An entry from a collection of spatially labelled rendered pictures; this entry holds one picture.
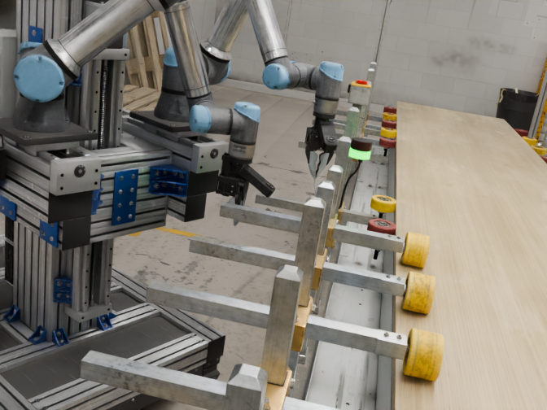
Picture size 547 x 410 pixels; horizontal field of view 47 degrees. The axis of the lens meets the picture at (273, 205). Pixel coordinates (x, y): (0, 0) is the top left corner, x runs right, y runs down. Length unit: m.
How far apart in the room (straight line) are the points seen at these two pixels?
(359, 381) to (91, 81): 1.16
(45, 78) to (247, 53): 8.19
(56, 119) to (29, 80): 0.20
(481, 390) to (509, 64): 8.60
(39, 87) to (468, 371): 1.17
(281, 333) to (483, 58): 8.82
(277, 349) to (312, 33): 8.79
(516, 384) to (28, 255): 1.68
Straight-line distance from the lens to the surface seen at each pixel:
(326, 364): 1.66
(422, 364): 1.10
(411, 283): 1.32
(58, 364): 2.30
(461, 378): 1.19
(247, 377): 0.63
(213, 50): 2.19
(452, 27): 9.51
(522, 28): 9.62
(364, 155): 1.80
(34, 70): 1.66
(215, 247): 1.36
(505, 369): 1.26
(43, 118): 1.82
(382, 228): 1.80
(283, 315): 0.87
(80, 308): 2.29
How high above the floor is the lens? 1.49
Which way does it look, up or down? 19 degrees down
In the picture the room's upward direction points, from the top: 9 degrees clockwise
